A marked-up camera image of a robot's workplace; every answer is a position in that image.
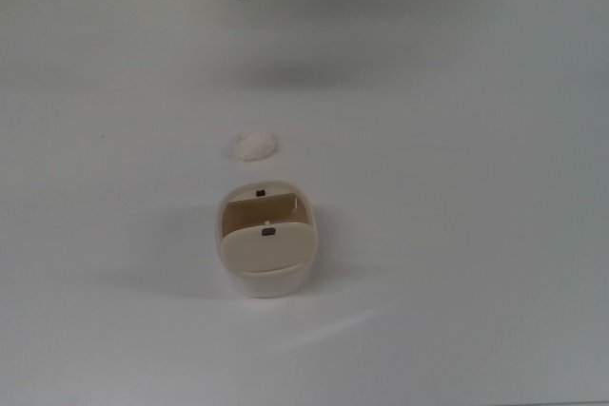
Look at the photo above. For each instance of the white paper trash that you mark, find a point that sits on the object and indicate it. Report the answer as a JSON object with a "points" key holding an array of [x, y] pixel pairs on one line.
{"points": [[255, 146]]}

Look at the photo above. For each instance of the small cream bin with lid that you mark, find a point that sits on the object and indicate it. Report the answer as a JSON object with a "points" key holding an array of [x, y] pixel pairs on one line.
{"points": [[266, 244]]}

